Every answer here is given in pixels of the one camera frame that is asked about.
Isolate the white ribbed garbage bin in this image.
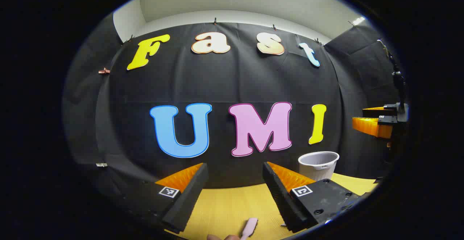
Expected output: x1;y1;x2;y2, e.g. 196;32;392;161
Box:
298;151;340;182

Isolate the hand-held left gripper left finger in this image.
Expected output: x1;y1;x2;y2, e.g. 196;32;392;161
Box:
120;163;210;234

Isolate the yellow wooden desktop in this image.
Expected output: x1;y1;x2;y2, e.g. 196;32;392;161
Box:
165;173;379;240

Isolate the small pale pink broom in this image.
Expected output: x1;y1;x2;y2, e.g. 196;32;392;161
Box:
240;217;258;240

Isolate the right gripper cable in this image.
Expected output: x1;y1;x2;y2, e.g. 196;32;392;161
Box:
377;39;400;74

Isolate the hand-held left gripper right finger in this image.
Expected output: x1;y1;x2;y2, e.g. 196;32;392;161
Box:
262;161;363;233

